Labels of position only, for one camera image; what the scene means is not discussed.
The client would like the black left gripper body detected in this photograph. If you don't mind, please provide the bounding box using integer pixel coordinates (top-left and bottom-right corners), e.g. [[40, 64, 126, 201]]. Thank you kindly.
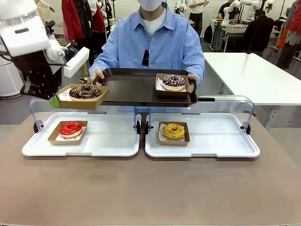
[[23, 50, 63, 91]]

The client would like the chocolate glazed donut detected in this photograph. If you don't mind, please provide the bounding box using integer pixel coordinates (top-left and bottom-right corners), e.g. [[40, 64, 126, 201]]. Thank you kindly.
[[69, 84, 103, 101]]

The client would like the cardboard box of chocolate donut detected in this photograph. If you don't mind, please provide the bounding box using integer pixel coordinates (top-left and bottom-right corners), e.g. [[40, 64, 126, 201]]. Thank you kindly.
[[56, 83, 111, 110]]

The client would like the black serving tray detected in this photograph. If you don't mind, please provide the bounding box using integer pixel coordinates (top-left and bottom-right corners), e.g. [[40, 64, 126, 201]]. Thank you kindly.
[[92, 67, 199, 108]]

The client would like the purple sprinkled donut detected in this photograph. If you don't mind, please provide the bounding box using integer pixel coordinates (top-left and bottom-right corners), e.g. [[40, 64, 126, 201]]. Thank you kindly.
[[162, 74, 187, 92]]

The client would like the sprinkled chocolate donut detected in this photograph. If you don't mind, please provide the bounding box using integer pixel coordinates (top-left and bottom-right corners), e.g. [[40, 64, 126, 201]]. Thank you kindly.
[[155, 73, 190, 98]]

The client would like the person's left forearm blue sleeve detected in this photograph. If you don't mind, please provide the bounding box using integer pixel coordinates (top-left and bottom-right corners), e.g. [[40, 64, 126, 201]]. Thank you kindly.
[[188, 54, 206, 82]]

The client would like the person's right forearm blue sleeve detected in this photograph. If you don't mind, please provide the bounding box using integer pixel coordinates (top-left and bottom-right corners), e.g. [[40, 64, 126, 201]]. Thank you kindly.
[[88, 53, 113, 74]]

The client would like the red glazed donut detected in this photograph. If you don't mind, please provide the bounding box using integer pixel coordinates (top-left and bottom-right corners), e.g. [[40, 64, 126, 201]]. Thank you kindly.
[[59, 121, 83, 138]]

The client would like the cardboard box of red donut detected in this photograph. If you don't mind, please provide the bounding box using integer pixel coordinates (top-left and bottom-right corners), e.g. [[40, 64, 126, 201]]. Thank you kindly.
[[47, 120, 88, 145]]

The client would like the seated person in jeans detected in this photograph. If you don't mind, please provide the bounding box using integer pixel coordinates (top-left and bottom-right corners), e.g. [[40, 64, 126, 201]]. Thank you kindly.
[[44, 20, 56, 36]]

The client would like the yellow sprinkled donut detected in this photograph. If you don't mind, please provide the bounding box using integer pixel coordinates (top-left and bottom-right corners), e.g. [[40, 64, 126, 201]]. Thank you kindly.
[[163, 123, 186, 140]]

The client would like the person torso blue shirt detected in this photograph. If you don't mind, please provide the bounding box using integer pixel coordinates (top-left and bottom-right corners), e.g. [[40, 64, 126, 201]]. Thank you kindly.
[[101, 1, 205, 113]]

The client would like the cardboard box of yellow donut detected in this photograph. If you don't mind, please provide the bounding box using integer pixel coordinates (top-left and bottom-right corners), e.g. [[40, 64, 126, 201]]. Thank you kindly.
[[158, 121, 190, 146]]

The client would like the standing person white shirt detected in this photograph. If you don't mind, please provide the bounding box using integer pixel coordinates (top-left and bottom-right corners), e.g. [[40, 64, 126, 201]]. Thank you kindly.
[[188, 0, 210, 37]]

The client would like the seated person black shirt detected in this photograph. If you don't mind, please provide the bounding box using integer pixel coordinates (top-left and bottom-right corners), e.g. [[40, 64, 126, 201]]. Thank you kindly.
[[217, 2, 238, 21]]

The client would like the person in black jacket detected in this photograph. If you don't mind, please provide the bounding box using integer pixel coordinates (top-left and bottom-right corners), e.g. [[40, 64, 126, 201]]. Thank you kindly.
[[242, 10, 275, 53]]

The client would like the person's right hand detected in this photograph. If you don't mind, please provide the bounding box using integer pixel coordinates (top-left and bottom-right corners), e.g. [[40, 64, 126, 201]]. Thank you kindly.
[[89, 69, 106, 86]]

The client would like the person's left hand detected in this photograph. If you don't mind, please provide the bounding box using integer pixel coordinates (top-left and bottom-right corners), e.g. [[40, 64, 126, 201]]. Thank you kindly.
[[187, 73, 198, 94]]

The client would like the clear hinged display cover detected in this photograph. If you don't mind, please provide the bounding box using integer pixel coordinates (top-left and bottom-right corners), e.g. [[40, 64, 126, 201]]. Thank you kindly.
[[145, 95, 256, 135], [29, 96, 142, 134]]

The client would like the white cylindrical appliance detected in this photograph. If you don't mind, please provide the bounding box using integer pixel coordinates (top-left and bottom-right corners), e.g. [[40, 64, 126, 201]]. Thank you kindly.
[[0, 56, 24, 97]]

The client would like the red hanging jacket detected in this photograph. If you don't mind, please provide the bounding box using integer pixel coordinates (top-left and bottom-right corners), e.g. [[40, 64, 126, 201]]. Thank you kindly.
[[61, 0, 85, 43]]

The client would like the mannequin with cream vest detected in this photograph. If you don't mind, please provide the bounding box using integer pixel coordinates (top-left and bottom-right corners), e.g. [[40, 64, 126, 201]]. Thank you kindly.
[[35, 0, 56, 15]]

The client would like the white display tray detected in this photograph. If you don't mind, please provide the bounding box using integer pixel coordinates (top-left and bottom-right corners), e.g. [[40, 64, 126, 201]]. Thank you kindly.
[[145, 112, 261, 158], [21, 112, 141, 157]]

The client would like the mannequin in black outfit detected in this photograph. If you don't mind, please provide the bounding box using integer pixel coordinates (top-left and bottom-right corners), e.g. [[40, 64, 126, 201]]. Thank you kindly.
[[75, 0, 98, 68]]

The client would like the red hanging garment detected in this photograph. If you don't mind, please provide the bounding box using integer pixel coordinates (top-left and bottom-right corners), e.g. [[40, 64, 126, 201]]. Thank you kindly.
[[90, 2, 106, 32]]

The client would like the black clip-on microphone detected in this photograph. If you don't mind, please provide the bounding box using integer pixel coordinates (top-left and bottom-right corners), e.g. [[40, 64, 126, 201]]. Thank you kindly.
[[142, 49, 150, 67]]

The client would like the white undershirt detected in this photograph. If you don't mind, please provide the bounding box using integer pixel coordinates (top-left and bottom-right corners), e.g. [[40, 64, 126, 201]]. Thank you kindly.
[[141, 10, 166, 36]]

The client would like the white face mask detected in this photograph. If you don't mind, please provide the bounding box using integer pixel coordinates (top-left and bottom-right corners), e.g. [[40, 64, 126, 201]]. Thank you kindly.
[[137, 0, 163, 11]]

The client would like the small white background robot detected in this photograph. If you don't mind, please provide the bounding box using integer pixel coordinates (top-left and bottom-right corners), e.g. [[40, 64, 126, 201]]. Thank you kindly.
[[175, 0, 189, 14]]

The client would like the black backpack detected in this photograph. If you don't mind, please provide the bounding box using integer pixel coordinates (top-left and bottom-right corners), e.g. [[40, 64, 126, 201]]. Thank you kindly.
[[204, 23, 214, 44]]

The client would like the grey background workbench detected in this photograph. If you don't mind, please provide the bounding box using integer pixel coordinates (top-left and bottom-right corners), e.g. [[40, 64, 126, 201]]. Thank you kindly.
[[209, 18, 250, 51]]

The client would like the white side table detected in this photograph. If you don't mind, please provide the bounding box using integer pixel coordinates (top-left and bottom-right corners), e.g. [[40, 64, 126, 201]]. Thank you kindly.
[[202, 52, 301, 106]]

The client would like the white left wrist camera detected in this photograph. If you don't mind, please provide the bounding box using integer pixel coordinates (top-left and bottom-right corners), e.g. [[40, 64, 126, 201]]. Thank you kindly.
[[61, 41, 90, 79]]

